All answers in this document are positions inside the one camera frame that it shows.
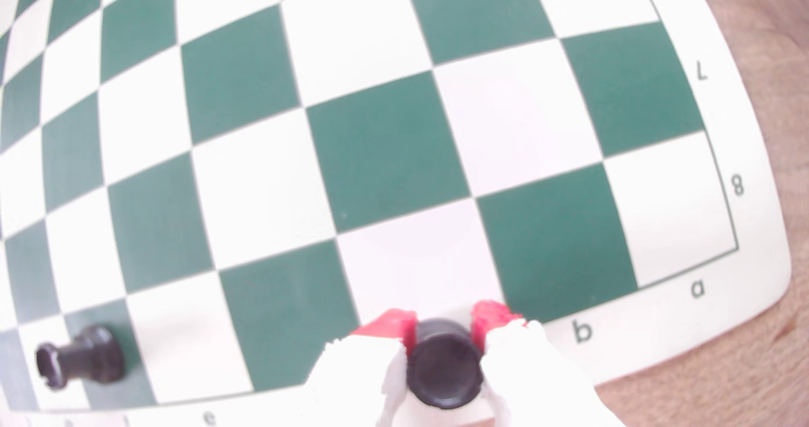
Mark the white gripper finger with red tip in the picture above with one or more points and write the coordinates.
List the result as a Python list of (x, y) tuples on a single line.
[(537, 383), (354, 376)]

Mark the black chess piece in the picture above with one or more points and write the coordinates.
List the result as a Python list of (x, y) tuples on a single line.
[(444, 367)]

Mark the green white chess mat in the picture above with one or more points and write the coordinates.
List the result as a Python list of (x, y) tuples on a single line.
[(379, 149)]

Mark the black chess rook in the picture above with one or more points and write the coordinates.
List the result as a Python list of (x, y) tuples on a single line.
[(82, 357)]

